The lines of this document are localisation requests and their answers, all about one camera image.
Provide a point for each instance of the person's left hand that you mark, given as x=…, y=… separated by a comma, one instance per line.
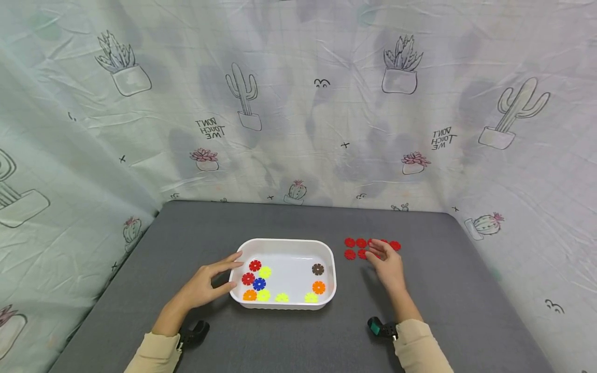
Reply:
x=200, y=287

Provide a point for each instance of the person's right hand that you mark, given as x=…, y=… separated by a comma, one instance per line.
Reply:
x=391, y=269

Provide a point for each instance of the person's left thumb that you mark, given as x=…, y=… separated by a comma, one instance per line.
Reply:
x=225, y=288

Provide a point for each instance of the person's right fingers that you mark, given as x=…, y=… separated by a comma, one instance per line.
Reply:
x=385, y=248

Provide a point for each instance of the person's right thumb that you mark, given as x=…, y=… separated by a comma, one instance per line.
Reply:
x=372, y=256

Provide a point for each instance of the person's left index finger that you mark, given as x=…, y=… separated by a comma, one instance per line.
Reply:
x=226, y=260

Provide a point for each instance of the white plastic tray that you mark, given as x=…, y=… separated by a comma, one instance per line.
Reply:
x=289, y=259

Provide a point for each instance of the person's left forearm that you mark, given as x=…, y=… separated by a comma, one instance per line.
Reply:
x=161, y=342

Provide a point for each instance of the person's right forearm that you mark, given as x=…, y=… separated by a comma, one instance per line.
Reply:
x=417, y=342

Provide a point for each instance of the rows of red discs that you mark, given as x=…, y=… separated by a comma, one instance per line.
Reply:
x=355, y=247

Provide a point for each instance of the red snowflake piece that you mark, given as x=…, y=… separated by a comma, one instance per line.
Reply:
x=248, y=278
x=254, y=266

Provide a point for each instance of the orange snowflake piece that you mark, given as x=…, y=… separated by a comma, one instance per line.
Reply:
x=318, y=287
x=249, y=295

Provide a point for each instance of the blue snowflake piece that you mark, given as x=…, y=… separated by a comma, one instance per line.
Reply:
x=259, y=284

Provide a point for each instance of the yellow snowflake piece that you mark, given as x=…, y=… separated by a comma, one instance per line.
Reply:
x=265, y=272
x=311, y=298
x=263, y=295
x=281, y=297

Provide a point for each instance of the black wrist band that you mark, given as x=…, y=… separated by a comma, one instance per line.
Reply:
x=382, y=328
x=193, y=334

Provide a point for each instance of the brown snowflake piece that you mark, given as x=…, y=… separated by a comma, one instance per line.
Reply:
x=317, y=269

